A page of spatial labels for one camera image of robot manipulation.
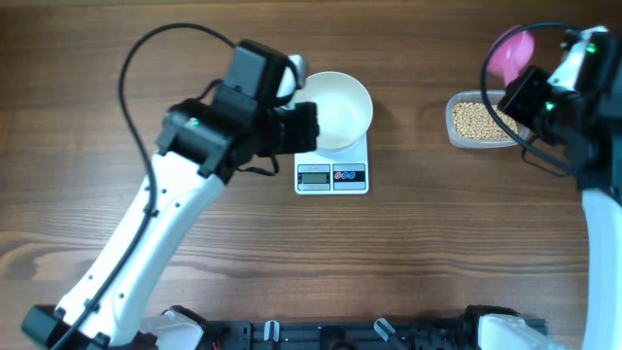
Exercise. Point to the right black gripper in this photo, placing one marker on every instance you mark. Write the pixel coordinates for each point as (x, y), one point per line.
(518, 93)

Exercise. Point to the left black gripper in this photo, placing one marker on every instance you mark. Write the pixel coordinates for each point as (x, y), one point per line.
(306, 114)

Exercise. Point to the pink plastic scoop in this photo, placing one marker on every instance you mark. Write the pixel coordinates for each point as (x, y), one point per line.
(512, 57)

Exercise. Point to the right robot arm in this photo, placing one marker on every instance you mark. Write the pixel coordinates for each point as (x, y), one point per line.
(577, 107)

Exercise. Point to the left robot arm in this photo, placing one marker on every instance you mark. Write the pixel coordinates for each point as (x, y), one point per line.
(252, 114)

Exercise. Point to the white digital kitchen scale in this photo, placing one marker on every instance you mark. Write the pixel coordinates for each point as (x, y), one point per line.
(333, 172)

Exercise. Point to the white bowl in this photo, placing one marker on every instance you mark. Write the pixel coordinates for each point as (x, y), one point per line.
(344, 109)

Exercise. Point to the soybeans in container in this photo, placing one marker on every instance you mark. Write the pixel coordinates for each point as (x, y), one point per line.
(472, 121)

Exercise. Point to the clear plastic container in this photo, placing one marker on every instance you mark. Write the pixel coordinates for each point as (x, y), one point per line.
(455, 139)

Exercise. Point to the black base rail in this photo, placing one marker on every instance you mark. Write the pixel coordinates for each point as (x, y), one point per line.
(433, 334)

